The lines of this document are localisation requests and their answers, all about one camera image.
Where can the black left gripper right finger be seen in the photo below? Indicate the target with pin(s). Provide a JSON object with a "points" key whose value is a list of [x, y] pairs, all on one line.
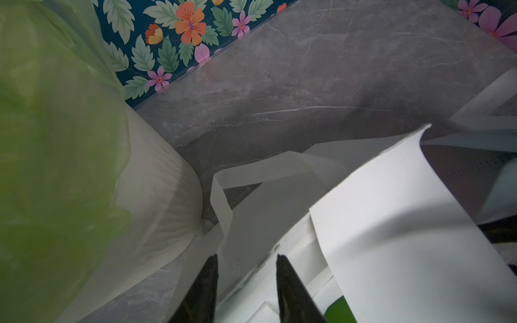
{"points": [[295, 303]]}

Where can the white ribbed trash bin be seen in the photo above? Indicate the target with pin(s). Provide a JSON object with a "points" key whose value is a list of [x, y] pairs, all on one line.
{"points": [[164, 196]]}

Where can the green white tote bag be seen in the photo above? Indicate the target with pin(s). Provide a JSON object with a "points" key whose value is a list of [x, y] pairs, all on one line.
{"points": [[339, 312]]}

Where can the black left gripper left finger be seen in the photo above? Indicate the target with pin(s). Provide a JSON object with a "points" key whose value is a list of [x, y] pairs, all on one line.
{"points": [[198, 306]]}

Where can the green plastic bin liner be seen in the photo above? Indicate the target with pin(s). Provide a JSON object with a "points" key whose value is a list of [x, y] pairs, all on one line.
{"points": [[64, 143]]}

